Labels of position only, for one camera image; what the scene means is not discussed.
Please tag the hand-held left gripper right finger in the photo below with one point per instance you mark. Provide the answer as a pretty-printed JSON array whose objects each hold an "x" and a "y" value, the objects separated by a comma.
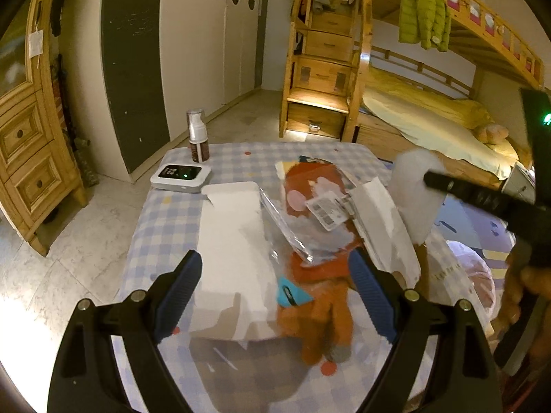
[{"x": 370, "y": 297}]

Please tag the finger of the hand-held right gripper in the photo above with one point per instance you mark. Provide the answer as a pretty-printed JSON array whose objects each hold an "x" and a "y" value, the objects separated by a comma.
[{"x": 469, "y": 193}]

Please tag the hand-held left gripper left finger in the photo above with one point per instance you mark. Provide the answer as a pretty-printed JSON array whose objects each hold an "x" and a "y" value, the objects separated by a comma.
[{"x": 181, "y": 297}]

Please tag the large white foam block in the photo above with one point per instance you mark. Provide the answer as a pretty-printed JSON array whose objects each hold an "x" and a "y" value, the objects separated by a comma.
[{"x": 232, "y": 245}]

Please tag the person's right hand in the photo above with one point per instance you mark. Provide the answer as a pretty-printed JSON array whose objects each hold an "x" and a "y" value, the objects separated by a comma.
[{"x": 510, "y": 284}]

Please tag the brown plush toy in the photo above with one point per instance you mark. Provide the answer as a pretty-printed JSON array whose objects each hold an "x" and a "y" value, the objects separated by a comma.
[{"x": 490, "y": 133}]

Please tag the orange plush sock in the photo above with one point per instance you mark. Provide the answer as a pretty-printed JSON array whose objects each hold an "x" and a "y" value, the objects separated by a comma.
[{"x": 318, "y": 322}]

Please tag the white paper packaging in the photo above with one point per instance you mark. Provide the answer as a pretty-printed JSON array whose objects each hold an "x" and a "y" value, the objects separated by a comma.
[{"x": 383, "y": 232}]

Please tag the clear plastic bag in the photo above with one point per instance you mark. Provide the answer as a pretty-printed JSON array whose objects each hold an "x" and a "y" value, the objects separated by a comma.
[{"x": 301, "y": 241}]

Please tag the yellow bedding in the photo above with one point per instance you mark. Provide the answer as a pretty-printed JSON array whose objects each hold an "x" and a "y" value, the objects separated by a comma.
[{"x": 413, "y": 107}]

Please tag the white device with black screen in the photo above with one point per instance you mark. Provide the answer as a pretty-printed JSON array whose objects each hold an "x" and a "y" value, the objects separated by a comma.
[{"x": 181, "y": 183}]

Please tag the wooden bunk bed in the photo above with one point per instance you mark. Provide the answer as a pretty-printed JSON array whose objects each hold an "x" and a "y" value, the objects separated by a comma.
[{"x": 495, "y": 47}]

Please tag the brown spray bottle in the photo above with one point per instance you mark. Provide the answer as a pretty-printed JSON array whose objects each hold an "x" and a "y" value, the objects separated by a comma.
[{"x": 197, "y": 146}]

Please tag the green puffer jacket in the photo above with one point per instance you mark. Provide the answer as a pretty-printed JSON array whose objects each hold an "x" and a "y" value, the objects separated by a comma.
[{"x": 422, "y": 13}]

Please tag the wooden stair drawers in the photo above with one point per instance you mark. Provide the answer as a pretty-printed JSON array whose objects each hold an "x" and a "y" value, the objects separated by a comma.
[{"x": 323, "y": 43}]

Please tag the wooden cabinet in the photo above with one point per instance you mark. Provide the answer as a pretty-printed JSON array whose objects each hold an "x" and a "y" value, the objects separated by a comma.
[{"x": 26, "y": 137}]

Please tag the white wardrobe with dark panel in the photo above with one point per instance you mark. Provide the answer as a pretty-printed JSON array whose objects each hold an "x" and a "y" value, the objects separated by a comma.
[{"x": 193, "y": 51}]

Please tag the white paper tag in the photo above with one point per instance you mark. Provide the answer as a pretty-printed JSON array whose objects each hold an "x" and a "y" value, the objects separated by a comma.
[{"x": 36, "y": 45}]

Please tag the dark hanging bag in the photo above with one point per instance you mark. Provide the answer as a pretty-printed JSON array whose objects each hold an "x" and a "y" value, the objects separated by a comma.
[{"x": 59, "y": 4}]

